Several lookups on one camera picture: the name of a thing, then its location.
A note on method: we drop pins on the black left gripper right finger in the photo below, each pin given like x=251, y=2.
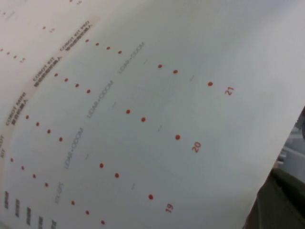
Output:
x=296, y=202

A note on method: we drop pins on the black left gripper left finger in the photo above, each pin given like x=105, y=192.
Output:
x=269, y=210

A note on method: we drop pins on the white printed booklet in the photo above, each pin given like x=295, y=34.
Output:
x=143, y=119

